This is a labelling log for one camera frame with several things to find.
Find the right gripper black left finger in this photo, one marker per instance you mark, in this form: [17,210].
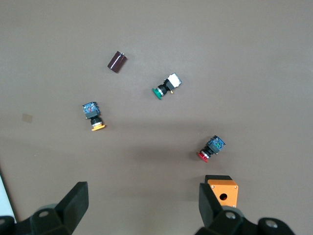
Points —
[73,208]

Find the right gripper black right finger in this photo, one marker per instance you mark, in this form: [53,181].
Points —
[207,210]

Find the yellow push button switch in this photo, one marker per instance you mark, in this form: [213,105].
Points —
[91,112]

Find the white drawer cabinet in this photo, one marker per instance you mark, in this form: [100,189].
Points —
[5,195]

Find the brown tape patch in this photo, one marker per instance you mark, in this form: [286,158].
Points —
[27,117]

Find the dark brown cylindrical capacitor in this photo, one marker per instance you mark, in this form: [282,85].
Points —
[117,62]

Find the orange button enclosure box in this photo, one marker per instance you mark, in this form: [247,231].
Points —
[225,193]

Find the red push button switch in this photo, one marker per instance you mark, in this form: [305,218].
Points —
[212,147]

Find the green push button switch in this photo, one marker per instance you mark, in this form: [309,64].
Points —
[168,84]

